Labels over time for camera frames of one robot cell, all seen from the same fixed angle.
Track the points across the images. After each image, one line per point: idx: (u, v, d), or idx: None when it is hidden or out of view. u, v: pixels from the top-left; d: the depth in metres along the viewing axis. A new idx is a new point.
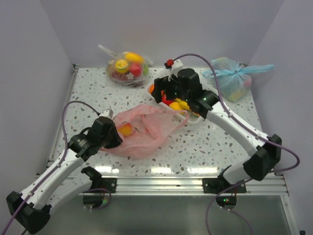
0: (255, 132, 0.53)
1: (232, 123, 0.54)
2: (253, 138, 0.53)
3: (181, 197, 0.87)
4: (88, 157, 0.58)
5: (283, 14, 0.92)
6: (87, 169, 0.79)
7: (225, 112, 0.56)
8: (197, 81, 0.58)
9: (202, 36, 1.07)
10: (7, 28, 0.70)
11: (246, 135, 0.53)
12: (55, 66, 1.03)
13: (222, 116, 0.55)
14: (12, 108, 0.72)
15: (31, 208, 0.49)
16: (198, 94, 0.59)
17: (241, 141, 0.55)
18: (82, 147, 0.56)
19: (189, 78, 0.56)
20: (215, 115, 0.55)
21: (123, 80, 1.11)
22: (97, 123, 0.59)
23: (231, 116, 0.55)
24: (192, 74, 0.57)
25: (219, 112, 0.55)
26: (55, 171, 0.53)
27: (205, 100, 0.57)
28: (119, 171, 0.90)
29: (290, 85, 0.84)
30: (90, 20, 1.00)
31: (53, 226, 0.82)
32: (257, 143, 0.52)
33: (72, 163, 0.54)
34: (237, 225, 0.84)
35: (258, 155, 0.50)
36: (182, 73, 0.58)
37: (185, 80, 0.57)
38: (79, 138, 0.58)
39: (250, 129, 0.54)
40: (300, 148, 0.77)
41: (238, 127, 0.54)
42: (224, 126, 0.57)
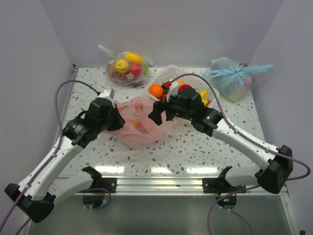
0: (264, 146, 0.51)
1: (239, 139, 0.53)
2: (263, 152, 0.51)
3: (181, 197, 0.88)
4: (85, 144, 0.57)
5: (283, 14, 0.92)
6: (88, 169, 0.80)
7: (231, 128, 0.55)
8: (199, 101, 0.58)
9: (202, 36, 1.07)
10: (7, 28, 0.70)
11: (256, 150, 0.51)
12: (55, 66, 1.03)
13: (228, 132, 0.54)
14: (12, 108, 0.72)
15: (29, 200, 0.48)
16: (201, 113, 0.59)
17: (251, 156, 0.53)
18: (78, 133, 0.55)
19: (191, 99, 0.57)
20: (221, 132, 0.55)
21: (123, 80, 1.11)
22: (94, 107, 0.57)
23: (237, 131, 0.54)
24: (194, 95, 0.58)
25: (225, 129, 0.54)
26: (51, 160, 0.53)
27: (208, 118, 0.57)
28: (122, 171, 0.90)
29: (291, 85, 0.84)
30: (90, 20, 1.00)
31: (54, 226, 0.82)
32: (267, 156, 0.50)
33: (68, 151, 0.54)
34: (237, 225, 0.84)
35: (271, 169, 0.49)
36: (185, 94, 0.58)
37: (188, 101, 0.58)
38: (75, 124, 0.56)
39: (258, 142, 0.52)
40: (300, 149, 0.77)
41: (246, 142, 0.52)
42: (231, 143, 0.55)
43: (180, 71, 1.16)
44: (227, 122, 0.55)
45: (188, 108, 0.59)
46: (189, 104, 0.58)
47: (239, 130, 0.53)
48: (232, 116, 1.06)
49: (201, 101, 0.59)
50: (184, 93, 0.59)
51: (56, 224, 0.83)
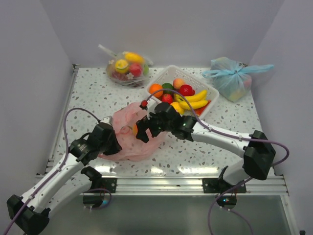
0: (237, 136, 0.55)
1: (214, 135, 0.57)
2: (237, 141, 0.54)
3: (181, 197, 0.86)
4: (87, 162, 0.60)
5: (283, 14, 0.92)
6: (87, 169, 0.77)
7: (206, 128, 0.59)
8: (173, 111, 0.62)
9: (201, 36, 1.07)
10: (6, 28, 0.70)
11: (231, 141, 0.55)
12: (55, 66, 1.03)
13: (204, 132, 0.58)
14: (11, 108, 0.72)
15: (31, 211, 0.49)
16: (179, 122, 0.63)
17: (230, 149, 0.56)
18: (82, 152, 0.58)
19: (165, 111, 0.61)
20: (198, 134, 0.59)
21: (123, 80, 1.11)
22: (97, 129, 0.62)
23: (211, 129, 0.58)
24: (167, 107, 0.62)
25: (201, 131, 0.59)
26: (55, 175, 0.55)
27: (185, 125, 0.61)
28: (119, 172, 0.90)
29: (291, 85, 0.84)
30: (90, 20, 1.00)
31: (54, 227, 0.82)
32: (242, 144, 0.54)
33: (72, 167, 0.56)
34: (236, 225, 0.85)
35: (247, 155, 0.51)
36: (159, 108, 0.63)
37: (163, 114, 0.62)
38: (79, 143, 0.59)
39: (231, 134, 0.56)
40: (301, 149, 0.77)
41: (221, 136, 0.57)
42: (211, 141, 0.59)
43: (180, 71, 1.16)
44: (201, 123, 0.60)
45: (166, 120, 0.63)
46: (165, 117, 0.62)
47: (212, 128, 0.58)
48: (232, 116, 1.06)
49: (176, 110, 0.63)
50: (158, 106, 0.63)
51: (56, 225, 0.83)
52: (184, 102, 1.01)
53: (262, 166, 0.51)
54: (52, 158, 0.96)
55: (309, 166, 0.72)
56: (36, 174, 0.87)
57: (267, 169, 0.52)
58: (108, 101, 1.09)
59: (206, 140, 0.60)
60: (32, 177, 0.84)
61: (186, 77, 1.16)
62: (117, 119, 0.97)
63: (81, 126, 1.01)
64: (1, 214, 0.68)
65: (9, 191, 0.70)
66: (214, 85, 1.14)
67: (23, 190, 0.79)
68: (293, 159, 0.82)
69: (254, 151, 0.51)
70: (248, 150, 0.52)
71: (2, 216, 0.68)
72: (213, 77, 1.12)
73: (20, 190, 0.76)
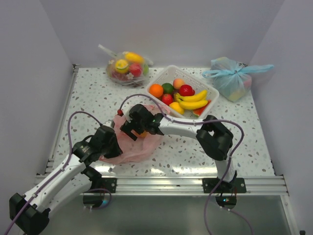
0: (191, 122, 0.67)
1: (175, 125, 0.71)
2: (193, 127, 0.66)
3: (181, 197, 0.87)
4: (89, 163, 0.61)
5: (283, 14, 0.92)
6: (87, 169, 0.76)
7: (168, 120, 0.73)
8: (144, 111, 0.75)
9: (201, 36, 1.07)
10: (6, 28, 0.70)
11: (188, 128, 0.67)
12: (55, 66, 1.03)
13: (168, 124, 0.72)
14: (11, 108, 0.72)
15: (33, 209, 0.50)
16: (150, 119, 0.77)
17: (190, 134, 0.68)
18: (85, 152, 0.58)
19: (137, 111, 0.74)
20: (164, 126, 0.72)
21: (123, 80, 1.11)
22: (100, 132, 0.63)
23: (173, 120, 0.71)
24: (139, 107, 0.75)
25: (165, 124, 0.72)
26: (58, 174, 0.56)
27: (154, 121, 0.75)
28: (119, 172, 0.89)
29: (291, 85, 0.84)
30: (90, 20, 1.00)
31: (53, 227, 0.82)
32: (196, 128, 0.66)
33: (75, 167, 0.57)
34: (237, 225, 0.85)
35: (200, 136, 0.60)
36: (132, 109, 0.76)
37: (135, 113, 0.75)
38: (82, 144, 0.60)
39: (188, 122, 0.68)
40: (301, 149, 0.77)
41: (180, 126, 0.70)
42: (175, 131, 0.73)
43: (180, 71, 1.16)
44: (167, 118, 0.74)
45: (139, 119, 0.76)
46: (138, 116, 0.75)
47: (173, 119, 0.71)
48: (232, 116, 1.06)
49: (146, 110, 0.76)
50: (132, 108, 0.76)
51: (56, 224, 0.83)
52: (184, 102, 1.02)
53: (215, 145, 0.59)
54: (52, 158, 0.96)
55: (309, 166, 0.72)
56: (36, 174, 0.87)
57: (222, 148, 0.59)
58: (108, 101, 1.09)
59: (172, 130, 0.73)
60: (31, 177, 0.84)
61: (186, 77, 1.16)
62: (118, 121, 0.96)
63: (81, 126, 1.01)
64: (1, 214, 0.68)
65: (8, 190, 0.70)
66: (214, 85, 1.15)
67: (24, 191, 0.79)
68: (293, 159, 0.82)
69: (206, 133, 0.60)
70: (200, 131, 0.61)
71: (2, 216, 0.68)
72: (213, 77, 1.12)
73: (20, 190, 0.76)
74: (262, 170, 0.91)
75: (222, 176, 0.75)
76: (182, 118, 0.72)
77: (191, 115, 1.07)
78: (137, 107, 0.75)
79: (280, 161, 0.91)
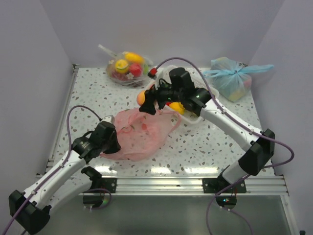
0: (249, 129, 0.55)
1: (225, 120, 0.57)
2: (247, 133, 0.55)
3: (181, 197, 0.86)
4: (88, 160, 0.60)
5: (283, 14, 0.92)
6: (87, 169, 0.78)
7: (218, 109, 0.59)
8: (188, 80, 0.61)
9: (201, 36, 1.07)
10: (7, 28, 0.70)
11: (240, 131, 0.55)
12: (55, 66, 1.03)
13: (215, 113, 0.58)
14: (12, 107, 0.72)
15: (33, 206, 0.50)
16: (191, 93, 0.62)
17: (235, 137, 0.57)
18: (85, 149, 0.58)
19: (180, 77, 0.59)
20: (209, 112, 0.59)
21: (123, 80, 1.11)
22: (100, 128, 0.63)
23: (224, 112, 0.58)
24: (183, 73, 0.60)
25: (212, 110, 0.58)
26: (58, 170, 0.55)
27: (197, 97, 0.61)
28: (119, 171, 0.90)
29: (291, 84, 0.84)
30: (90, 20, 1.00)
31: (53, 227, 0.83)
32: (251, 138, 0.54)
33: (75, 163, 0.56)
34: (236, 225, 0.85)
35: (253, 150, 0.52)
36: (174, 72, 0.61)
37: (176, 79, 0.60)
38: (82, 140, 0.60)
39: (244, 125, 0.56)
40: (301, 148, 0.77)
41: (233, 124, 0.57)
42: (218, 124, 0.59)
43: None
44: (215, 102, 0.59)
45: (178, 87, 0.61)
46: (180, 82, 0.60)
47: (226, 111, 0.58)
48: None
49: (190, 80, 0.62)
50: (175, 71, 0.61)
51: (56, 224, 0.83)
52: None
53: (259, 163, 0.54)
54: (52, 158, 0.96)
55: (309, 165, 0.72)
56: (36, 174, 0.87)
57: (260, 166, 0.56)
58: (108, 101, 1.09)
59: (214, 120, 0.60)
60: (31, 177, 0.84)
61: None
62: (121, 117, 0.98)
63: (81, 126, 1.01)
64: (2, 214, 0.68)
65: (8, 190, 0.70)
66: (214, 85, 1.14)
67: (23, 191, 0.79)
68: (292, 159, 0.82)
69: (260, 149, 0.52)
70: (255, 145, 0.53)
71: (2, 215, 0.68)
72: (213, 77, 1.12)
73: (20, 189, 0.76)
74: (262, 170, 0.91)
75: (234, 180, 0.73)
76: (236, 116, 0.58)
77: (191, 115, 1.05)
78: (183, 71, 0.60)
79: (280, 161, 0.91)
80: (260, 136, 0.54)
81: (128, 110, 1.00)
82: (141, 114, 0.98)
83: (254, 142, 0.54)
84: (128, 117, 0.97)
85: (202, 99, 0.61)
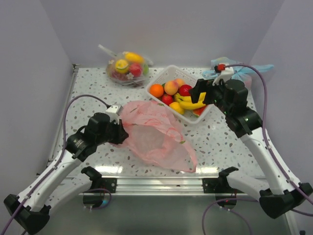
0: (287, 175, 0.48)
1: (266, 156, 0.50)
2: (283, 179, 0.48)
3: (181, 197, 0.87)
4: (85, 158, 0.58)
5: (283, 14, 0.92)
6: (87, 169, 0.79)
7: (263, 141, 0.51)
8: (244, 99, 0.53)
9: (201, 36, 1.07)
10: (7, 27, 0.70)
11: (277, 175, 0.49)
12: (55, 66, 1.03)
13: (258, 145, 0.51)
14: (12, 107, 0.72)
15: (28, 211, 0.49)
16: (239, 111, 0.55)
17: (268, 176, 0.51)
18: (79, 148, 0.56)
19: (236, 92, 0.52)
20: (252, 141, 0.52)
21: (123, 80, 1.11)
22: (92, 122, 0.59)
23: (269, 148, 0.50)
24: (241, 88, 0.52)
25: (257, 141, 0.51)
26: (51, 173, 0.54)
27: (246, 120, 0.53)
28: (119, 171, 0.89)
29: (290, 84, 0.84)
30: (90, 20, 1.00)
31: (53, 226, 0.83)
32: (285, 186, 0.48)
33: (68, 164, 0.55)
34: (236, 225, 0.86)
35: (283, 199, 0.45)
36: (232, 85, 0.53)
37: (232, 92, 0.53)
38: (76, 138, 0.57)
39: (283, 168, 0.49)
40: (301, 148, 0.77)
41: (272, 162, 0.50)
42: (256, 155, 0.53)
43: (180, 71, 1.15)
44: (264, 133, 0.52)
45: (230, 99, 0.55)
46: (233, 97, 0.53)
47: (271, 148, 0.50)
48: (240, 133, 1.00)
49: (246, 99, 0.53)
50: (230, 84, 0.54)
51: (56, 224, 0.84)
52: (184, 102, 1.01)
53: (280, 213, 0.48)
54: (52, 158, 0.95)
55: (309, 165, 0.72)
56: (36, 174, 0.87)
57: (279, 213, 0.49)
58: (108, 101, 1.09)
59: (252, 150, 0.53)
60: (31, 177, 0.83)
61: (186, 77, 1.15)
62: (143, 108, 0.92)
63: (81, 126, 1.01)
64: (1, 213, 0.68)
65: (8, 190, 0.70)
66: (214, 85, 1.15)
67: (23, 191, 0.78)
68: (291, 160, 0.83)
69: (291, 200, 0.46)
70: (288, 195, 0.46)
71: (2, 216, 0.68)
72: (213, 77, 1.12)
73: (19, 189, 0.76)
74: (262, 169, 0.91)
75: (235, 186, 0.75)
76: (280, 158, 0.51)
77: (191, 115, 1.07)
78: (242, 88, 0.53)
79: None
80: (296, 189, 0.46)
81: (155, 108, 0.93)
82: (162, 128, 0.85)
83: (287, 192, 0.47)
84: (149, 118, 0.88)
85: (252, 124, 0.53)
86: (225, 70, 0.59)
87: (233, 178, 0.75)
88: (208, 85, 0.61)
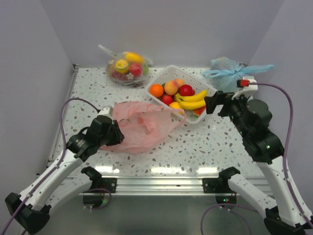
0: (301, 208, 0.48)
1: (283, 188, 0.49)
2: (297, 212, 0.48)
3: (181, 197, 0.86)
4: (87, 157, 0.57)
5: (284, 13, 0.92)
6: (87, 169, 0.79)
7: (283, 172, 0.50)
8: (265, 124, 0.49)
9: (201, 36, 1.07)
10: (6, 26, 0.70)
11: (291, 207, 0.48)
12: (54, 65, 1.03)
13: (277, 176, 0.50)
14: (12, 106, 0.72)
15: (29, 210, 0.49)
16: (259, 135, 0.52)
17: (281, 205, 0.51)
18: (81, 147, 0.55)
19: (258, 116, 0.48)
20: (271, 171, 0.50)
21: (123, 80, 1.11)
22: (95, 123, 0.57)
23: (287, 180, 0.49)
24: (265, 113, 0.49)
25: (276, 171, 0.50)
26: (53, 171, 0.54)
27: (267, 147, 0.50)
28: (119, 171, 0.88)
29: (291, 84, 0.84)
30: (89, 19, 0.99)
31: (53, 226, 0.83)
32: (298, 220, 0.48)
33: (70, 164, 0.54)
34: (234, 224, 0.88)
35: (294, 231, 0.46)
36: (255, 107, 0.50)
37: (254, 116, 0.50)
38: (78, 138, 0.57)
39: (299, 201, 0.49)
40: (301, 148, 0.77)
41: (288, 194, 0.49)
42: (272, 183, 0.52)
43: (180, 71, 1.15)
44: (284, 164, 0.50)
45: (250, 122, 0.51)
46: (254, 120, 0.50)
47: (290, 181, 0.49)
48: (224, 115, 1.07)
49: (269, 124, 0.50)
50: (253, 105, 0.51)
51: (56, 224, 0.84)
52: (184, 102, 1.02)
53: None
54: (52, 158, 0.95)
55: (310, 165, 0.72)
56: (36, 174, 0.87)
57: None
58: (108, 101, 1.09)
59: (269, 177, 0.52)
60: (31, 177, 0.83)
61: (186, 77, 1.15)
62: (116, 107, 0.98)
63: (81, 126, 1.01)
64: (1, 213, 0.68)
65: (7, 190, 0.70)
66: (214, 85, 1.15)
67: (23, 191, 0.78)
68: (291, 160, 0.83)
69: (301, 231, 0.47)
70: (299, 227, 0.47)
71: (2, 216, 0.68)
72: (213, 77, 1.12)
73: (19, 189, 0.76)
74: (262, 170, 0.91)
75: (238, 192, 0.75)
76: (297, 190, 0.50)
77: (191, 115, 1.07)
78: (267, 112, 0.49)
79: None
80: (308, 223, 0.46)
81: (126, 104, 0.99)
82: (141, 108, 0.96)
83: (299, 226, 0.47)
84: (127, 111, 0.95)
85: (272, 152, 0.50)
86: (249, 86, 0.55)
87: (236, 185, 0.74)
88: (226, 99, 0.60)
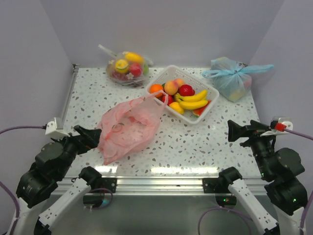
0: None
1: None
2: None
3: (181, 197, 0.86)
4: (45, 196, 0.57)
5: (284, 13, 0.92)
6: (87, 169, 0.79)
7: (300, 222, 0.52)
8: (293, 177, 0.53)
9: (201, 36, 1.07)
10: (5, 25, 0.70)
11: None
12: (54, 65, 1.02)
13: (293, 223, 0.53)
14: (11, 106, 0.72)
15: None
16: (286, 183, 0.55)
17: None
18: (32, 191, 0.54)
19: (290, 171, 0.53)
20: (288, 218, 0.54)
21: (123, 80, 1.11)
22: (40, 161, 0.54)
23: (301, 229, 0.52)
24: (296, 167, 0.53)
25: (293, 220, 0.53)
26: (16, 224, 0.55)
27: (294, 200, 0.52)
28: (119, 172, 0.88)
29: (291, 83, 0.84)
30: (89, 19, 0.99)
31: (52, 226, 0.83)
32: None
33: (29, 212, 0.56)
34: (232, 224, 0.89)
35: None
36: (287, 160, 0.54)
37: (285, 169, 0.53)
38: (26, 183, 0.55)
39: None
40: (301, 148, 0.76)
41: None
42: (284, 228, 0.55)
43: (180, 71, 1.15)
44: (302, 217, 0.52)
45: (278, 171, 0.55)
46: (284, 171, 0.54)
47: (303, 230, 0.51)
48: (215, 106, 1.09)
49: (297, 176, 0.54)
50: (285, 156, 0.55)
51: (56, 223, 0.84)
52: (184, 102, 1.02)
53: None
54: None
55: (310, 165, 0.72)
56: None
57: None
58: (108, 101, 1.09)
59: (283, 223, 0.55)
60: None
61: (186, 77, 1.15)
62: (105, 118, 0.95)
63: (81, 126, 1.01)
64: None
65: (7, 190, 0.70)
66: (214, 85, 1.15)
67: None
68: None
69: None
70: None
71: None
72: (213, 77, 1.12)
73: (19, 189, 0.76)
74: None
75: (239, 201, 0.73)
76: None
77: (191, 115, 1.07)
78: (298, 166, 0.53)
79: None
80: None
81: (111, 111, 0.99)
82: (126, 108, 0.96)
83: None
84: (115, 114, 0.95)
85: (295, 204, 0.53)
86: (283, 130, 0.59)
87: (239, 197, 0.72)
88: (254, 134, 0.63)
